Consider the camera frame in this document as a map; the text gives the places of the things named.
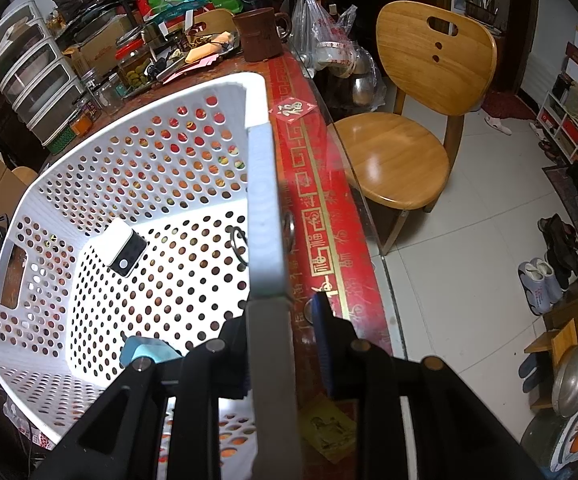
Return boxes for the metal pan lid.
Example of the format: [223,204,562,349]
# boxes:
[551,344,578,417]

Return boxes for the wooden chair with slotted back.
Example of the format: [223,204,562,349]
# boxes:
[326,0,498,257]

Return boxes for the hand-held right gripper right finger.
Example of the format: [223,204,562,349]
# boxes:
[309,291,544,480]

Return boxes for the red door mat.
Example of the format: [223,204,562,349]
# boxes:
[481,91,538,122]

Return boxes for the enamel lid with orange print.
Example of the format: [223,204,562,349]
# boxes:
[520,402,578,472]

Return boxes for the glass jar with red lid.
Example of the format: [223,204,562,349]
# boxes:
[116,30,156,89]

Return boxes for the small wooden stool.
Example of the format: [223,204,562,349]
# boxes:
[524,317,578,412]

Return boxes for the white and black charger box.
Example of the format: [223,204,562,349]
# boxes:
[85,218,149,277]

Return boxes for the white slipper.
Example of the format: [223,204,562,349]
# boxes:
[484,115,513,137]

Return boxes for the metal tray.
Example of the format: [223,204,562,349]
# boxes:
[119,35,243,99]

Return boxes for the small jar orange contents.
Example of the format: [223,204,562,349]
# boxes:
[70,105,96,137]

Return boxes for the stacked food cover tower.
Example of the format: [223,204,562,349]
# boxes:
[0,0,91,148]

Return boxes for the black power adapter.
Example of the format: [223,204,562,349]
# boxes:
[146,57,171,82]

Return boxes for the dark blue slippers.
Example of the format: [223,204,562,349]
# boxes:
[518,352,553,394]

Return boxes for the metal basket clip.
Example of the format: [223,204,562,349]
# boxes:
[280,209,298,253]

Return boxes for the green plastic basket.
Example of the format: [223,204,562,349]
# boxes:
[46,125,78,156]

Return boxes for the pink paper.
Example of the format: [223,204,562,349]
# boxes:
[159,55,221,84]

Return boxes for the white shelf unit with boxes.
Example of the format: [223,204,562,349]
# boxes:
[536,25,578,211]

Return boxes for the white perforated plastic basket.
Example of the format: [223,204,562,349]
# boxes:
[0,72,303,480]

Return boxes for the yellow card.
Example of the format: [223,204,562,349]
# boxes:
[299,394,358,464]

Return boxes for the dark floor mat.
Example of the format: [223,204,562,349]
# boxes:
[541,162,578,252]

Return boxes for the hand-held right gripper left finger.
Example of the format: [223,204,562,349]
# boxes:
[32,312,250,480]

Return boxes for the brown ceramic mug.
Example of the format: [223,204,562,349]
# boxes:
[232,7,291,62]

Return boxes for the white and blue slippers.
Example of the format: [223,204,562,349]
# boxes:
[518,257,566,317]

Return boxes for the black wire ring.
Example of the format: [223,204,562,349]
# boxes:
[227,226,249,266]

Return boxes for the brown cardboard box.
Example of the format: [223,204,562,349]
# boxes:
[64,15,143,79]

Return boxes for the empty glass jar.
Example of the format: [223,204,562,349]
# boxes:
[89,77,116,112]

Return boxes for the dark shoes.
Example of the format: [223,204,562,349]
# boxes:
[539,214,578,277]

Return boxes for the clear plastic bag red print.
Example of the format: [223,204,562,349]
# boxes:
[290,0,386,111]

